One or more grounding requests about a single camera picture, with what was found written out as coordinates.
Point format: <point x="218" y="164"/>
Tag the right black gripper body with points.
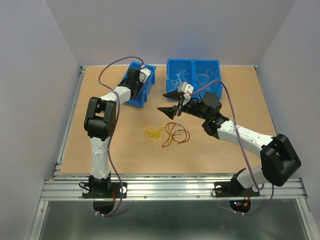
<point x="191" y="107"/>

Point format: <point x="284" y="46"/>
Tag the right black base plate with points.
<point x="228" y="189"/>

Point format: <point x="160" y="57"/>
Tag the small blue bin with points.
<point x="129" y="77"/>

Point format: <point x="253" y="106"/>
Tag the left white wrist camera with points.
<point x="144" y="73"/>

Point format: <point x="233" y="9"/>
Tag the aluminium rail frame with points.
<point x="169" y="189"/>

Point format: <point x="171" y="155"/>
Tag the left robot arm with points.
<point x="100" y="123"/>

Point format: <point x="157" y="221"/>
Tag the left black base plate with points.
<point x="117" y="190"/>

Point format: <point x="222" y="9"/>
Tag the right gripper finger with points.
<point x="170" y="112"/>
<point x="172" y="95"/>

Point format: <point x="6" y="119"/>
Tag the middle blue bin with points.
<point x="179" y="70"/>

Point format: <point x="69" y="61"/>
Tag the right blue bin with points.
<point x="206" y="71"/>

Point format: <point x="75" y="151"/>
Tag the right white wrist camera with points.
<point x="185" y="89"/>

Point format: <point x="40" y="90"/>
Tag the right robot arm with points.
<point x="279" y="160"/>

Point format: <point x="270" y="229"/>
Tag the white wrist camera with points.
<point x="144" y="73"/>
<point x="185" y="89"/>

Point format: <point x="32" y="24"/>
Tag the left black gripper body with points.
<point x="138" y="85"/>

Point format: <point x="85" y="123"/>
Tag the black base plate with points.
<point x="228" y="189"/>
<point x="117" y="190"/>

